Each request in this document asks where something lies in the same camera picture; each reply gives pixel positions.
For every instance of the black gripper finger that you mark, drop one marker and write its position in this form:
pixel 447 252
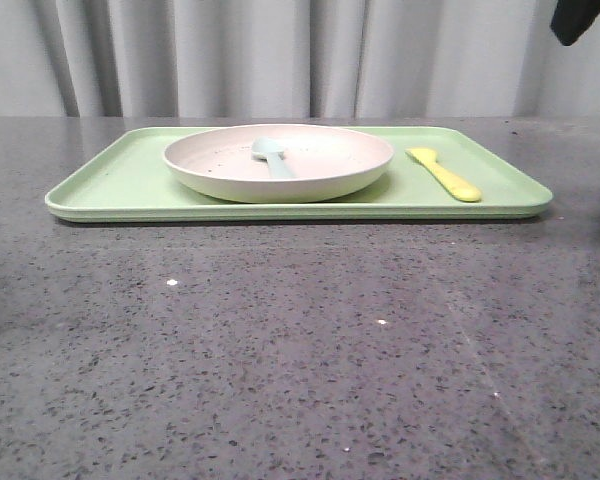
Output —
pixel 572 18

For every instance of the yellow plastic fork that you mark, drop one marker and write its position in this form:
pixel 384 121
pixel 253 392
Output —
pixel 459 188

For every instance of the beige round plate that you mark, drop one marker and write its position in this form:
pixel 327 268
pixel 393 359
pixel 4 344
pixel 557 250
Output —
pixel 326 162

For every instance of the light blue plastic spoon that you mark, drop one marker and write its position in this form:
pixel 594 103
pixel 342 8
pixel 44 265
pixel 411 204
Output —
pixel 272 153

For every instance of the light green rectangular tray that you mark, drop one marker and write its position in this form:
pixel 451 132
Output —
pixel 129 182

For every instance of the grey pleated curtain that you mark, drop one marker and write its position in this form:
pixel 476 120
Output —
pixel 293 59

